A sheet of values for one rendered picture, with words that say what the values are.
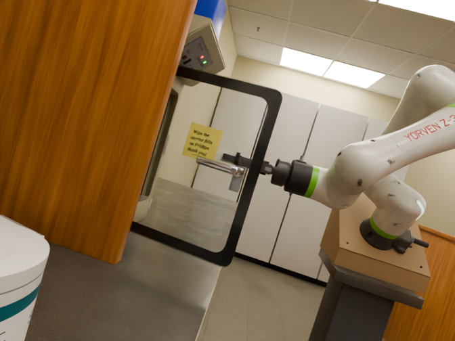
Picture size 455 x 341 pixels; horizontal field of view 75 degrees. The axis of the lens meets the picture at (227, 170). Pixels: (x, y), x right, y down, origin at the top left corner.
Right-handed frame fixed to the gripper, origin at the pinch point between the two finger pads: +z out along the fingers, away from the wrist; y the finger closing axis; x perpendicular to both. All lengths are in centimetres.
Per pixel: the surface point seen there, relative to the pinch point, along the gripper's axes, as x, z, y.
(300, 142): -42, -56, -293
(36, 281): 15, 4, 60
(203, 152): 0.5, 0.6, 19.6
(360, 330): 50, -68, -34
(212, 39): -27.3, 8.2, 9.7
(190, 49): -23.0, 12.5, 11.7
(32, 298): 17, 4, 60
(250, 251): 108, -36, -293
